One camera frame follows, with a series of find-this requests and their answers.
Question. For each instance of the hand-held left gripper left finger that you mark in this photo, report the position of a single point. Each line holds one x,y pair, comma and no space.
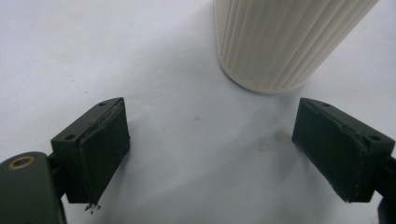
93,155

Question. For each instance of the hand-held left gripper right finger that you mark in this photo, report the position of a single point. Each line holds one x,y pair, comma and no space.
339,149

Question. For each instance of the cream pump bottle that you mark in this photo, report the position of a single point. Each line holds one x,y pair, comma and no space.
274,40

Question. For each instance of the white paper table sheet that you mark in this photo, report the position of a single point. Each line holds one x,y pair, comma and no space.
186,140

